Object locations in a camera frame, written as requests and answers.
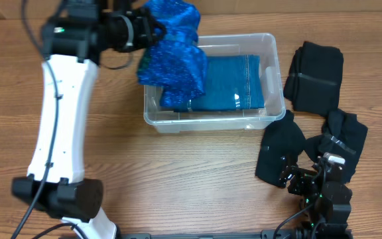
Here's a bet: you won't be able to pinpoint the small black garment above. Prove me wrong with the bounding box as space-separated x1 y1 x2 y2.
255 110 306 188

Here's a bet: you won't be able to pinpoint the blue sequin fabric garment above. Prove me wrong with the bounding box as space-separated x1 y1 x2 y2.
137 0 208 108

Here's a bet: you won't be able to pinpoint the black garment with tape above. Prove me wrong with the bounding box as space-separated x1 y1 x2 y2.
304 109 368 183

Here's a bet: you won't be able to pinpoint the blue denim jeans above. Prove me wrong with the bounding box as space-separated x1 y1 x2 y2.
174 54 265 112

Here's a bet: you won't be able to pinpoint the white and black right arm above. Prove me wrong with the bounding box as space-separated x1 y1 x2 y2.
273 153 352 238

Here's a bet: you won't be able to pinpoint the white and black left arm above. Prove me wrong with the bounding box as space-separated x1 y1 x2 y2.
12 1 166 238

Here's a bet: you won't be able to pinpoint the clear plastic storage bin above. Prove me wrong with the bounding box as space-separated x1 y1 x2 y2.
143 33 286 133

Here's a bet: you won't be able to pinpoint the large folded black garment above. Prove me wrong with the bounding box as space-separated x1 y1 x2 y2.
283 41 344 117

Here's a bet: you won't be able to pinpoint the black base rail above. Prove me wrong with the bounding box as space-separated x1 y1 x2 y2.
119 229 304 239

